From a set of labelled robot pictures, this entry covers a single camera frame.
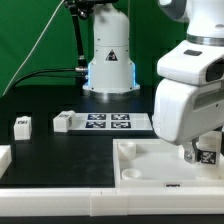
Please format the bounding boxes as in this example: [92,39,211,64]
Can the white square tabletop tray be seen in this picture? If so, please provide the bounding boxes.
[113,139,224,188]

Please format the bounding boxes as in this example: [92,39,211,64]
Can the black cable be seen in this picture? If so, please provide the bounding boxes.
[9,68,88,90]

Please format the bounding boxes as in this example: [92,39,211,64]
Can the white plate with fiducial tags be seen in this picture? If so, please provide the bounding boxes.
[70,113,152,131]

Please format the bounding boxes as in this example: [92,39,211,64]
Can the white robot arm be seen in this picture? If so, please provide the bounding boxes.
[83,0,224,165]

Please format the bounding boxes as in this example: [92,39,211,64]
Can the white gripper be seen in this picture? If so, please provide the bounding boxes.
[153,41,224,164]

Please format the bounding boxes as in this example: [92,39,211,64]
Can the white cable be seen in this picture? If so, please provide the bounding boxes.
[1,0,65,98]

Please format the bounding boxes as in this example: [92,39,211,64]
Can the white U-shaped fence wall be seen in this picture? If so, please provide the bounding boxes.
[0,143,224,218]

